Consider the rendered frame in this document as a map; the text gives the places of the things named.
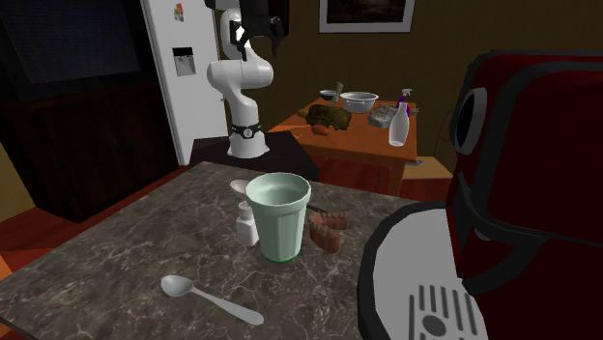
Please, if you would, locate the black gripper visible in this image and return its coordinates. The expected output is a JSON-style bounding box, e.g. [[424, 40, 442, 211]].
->
[[235, 0, 287, 63]]

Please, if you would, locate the white refrigerator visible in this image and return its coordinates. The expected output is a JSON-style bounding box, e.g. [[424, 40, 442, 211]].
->
[[140, 0, 231, 166]]

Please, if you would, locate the dark robot stand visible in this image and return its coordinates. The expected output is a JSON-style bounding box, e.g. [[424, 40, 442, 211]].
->
[[187, 130, 322, 183]]

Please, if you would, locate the orange wooden table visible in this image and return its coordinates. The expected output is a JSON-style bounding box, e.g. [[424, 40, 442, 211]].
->
[[267, 80, 421, 197]]

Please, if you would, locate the pale green cup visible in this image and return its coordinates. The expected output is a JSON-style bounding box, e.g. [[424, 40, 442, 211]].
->
[[244, 172, 312, 263]]

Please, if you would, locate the white salt shaker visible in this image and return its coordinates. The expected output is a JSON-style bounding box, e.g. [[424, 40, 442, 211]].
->
[[235, 199, 260, 247]]

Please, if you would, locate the dark wooden cabinet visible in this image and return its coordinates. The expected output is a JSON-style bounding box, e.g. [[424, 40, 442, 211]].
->
[[0, 78, 183, 225]]

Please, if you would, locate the reddish brown ridged object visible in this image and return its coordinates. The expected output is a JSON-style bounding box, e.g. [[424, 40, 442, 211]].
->
[[307, 211, 350, 255]]

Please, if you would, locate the dark marble table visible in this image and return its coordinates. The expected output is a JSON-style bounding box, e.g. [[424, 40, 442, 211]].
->
[[0, 160, 420, 340]]

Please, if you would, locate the grey spoon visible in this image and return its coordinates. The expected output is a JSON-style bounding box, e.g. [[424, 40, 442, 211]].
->
[[160, 274, 266, 327]]

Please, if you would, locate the red coffee machine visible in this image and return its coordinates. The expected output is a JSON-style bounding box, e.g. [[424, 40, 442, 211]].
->
[[356, 49, 603, 340]]

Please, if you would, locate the framed wall picture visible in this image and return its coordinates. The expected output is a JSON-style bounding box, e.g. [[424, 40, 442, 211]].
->
[[318, 0, 417, 35]]

